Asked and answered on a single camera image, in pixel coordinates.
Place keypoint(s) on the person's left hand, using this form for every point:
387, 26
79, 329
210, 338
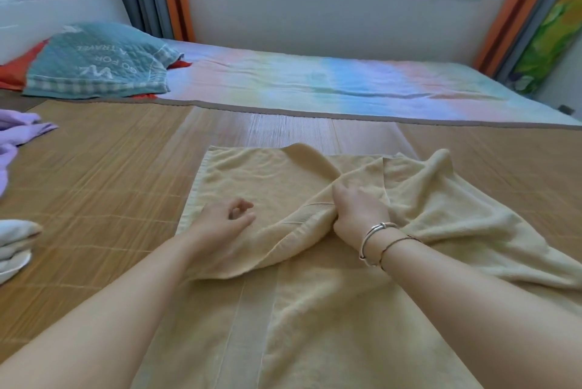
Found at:
218, 229

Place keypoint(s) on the person's right hand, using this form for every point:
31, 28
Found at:
359, 216

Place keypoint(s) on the plain tan towel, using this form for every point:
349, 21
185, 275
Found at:
318, 311

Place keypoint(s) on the beige white patterned towel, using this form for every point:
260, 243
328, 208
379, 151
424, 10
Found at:
13, 238

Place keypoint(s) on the purple towel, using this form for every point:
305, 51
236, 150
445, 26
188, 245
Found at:
18, 129

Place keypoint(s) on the person's left forearm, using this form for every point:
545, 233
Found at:
91, 325

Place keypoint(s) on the person's right forearm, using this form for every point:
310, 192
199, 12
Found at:
477, 311

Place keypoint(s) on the brown bamboo sleeping mat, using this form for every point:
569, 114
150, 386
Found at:
113, 175

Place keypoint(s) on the pastel rainbow bed sheet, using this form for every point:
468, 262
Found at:
341, 79

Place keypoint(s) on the teal quilted pillow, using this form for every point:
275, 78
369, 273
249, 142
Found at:
100, 61

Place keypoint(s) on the red cloth under pillow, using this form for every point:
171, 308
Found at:
13, 70

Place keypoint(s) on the green yellow painted board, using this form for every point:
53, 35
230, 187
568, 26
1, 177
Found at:
550, 39

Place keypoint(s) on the dark wall socket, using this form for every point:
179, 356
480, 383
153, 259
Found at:
566, 109

